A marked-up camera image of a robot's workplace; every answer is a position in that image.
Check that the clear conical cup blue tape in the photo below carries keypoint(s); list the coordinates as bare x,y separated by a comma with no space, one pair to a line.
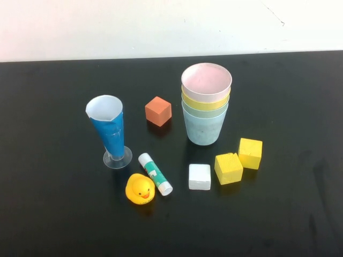
110,131

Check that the yellow plastic cup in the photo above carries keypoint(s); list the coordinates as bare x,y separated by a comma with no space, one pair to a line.
205,106

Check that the white green glue stick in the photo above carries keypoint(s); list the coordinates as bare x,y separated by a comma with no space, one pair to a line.
155,174

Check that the yellow rubber duck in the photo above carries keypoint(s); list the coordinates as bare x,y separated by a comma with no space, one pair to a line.
139,190

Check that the pink plastic cup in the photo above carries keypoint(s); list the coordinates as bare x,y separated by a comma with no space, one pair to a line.
206,80

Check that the white foam block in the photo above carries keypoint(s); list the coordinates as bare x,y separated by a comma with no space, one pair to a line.
199,176

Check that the green plastic cup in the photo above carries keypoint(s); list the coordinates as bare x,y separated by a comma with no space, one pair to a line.
201,114

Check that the light blue plastic cup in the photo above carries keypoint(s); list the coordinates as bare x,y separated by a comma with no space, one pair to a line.
203,131

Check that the red-brown cube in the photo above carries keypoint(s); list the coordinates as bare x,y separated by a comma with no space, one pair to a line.
158,112

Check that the yellow cube smooth face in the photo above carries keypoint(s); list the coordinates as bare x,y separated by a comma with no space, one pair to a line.
250,154

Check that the yellow cube rough face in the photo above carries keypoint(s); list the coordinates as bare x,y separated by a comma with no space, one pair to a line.
229,168

